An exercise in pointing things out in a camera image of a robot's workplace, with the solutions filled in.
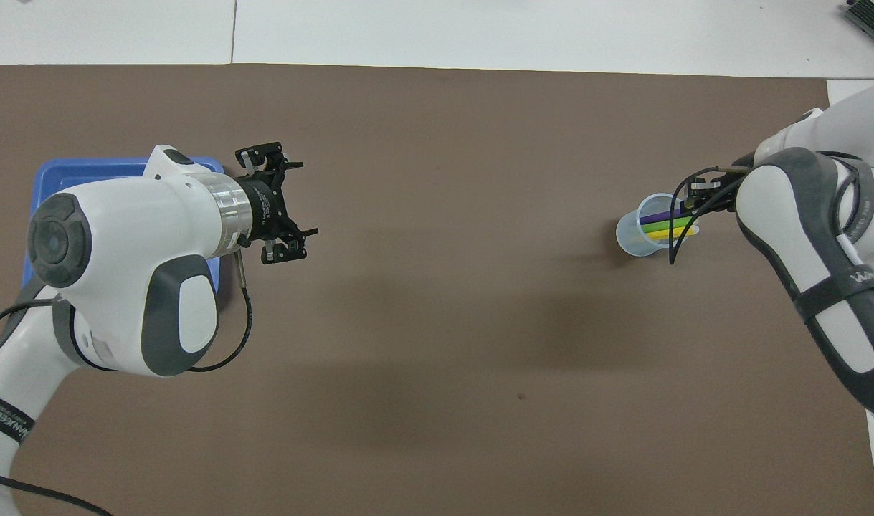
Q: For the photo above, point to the brown table mat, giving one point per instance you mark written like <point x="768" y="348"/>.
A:
<point x="436" y="322"/>

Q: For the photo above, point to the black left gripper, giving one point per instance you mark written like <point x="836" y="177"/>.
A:
<point x="266" y="208"/>

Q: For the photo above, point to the blue plastic tray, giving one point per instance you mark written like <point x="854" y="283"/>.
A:
<point x="53" y="175"/>

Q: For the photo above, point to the clear plastic cup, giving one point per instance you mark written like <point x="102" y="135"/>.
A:
<point x="634" y="242"/>

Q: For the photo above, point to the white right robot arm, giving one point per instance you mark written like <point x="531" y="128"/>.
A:
<point x="795" y="229"/>

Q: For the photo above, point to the green pen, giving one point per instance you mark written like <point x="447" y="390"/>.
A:
<point x="659" y="225"/>

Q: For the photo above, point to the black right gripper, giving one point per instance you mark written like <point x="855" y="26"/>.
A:
<point x="729" y="193"/>

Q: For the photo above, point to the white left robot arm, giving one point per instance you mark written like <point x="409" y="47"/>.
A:
<point x="128" y="229"/>

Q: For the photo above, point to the yellow pen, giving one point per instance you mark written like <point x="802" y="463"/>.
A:
<point x="666" y="233"/>

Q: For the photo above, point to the purple pen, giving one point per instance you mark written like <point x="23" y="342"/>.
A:
<point x="659" y="214"/>

